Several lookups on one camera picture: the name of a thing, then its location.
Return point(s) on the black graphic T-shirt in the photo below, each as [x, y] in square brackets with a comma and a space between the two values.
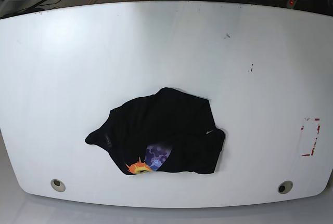
[169, 131]

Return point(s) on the red tape rectangle marking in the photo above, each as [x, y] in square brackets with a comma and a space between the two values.
[309, 136]

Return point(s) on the left table cable grommet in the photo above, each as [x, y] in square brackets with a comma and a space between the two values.
[57, 185]

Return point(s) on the table cable grommet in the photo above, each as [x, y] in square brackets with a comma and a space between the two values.
[57, 185]
[285, 187]

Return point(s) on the right table cable grommet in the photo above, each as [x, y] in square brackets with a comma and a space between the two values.
[285, 187]

